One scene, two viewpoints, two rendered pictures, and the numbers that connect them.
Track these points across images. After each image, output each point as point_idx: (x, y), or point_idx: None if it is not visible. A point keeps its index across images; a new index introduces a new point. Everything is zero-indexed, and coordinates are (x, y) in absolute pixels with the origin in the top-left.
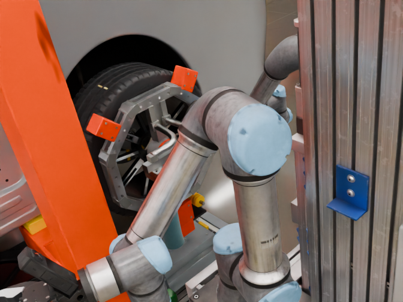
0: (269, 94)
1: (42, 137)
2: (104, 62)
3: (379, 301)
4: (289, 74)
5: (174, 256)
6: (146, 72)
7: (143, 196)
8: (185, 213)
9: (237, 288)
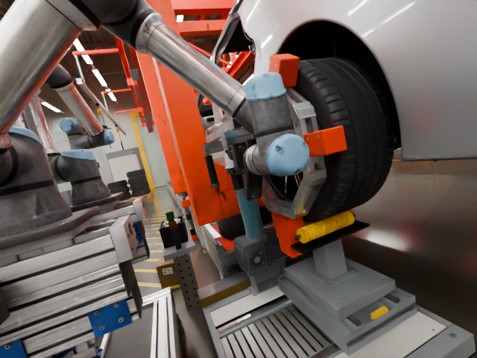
0: (186, 82)
1: (162, 93)
2: (373, 63)
3: None
4: (122, 39)
5: (306, 278)
6: None
7: (284, 192)
8: (282, 229)
9: None
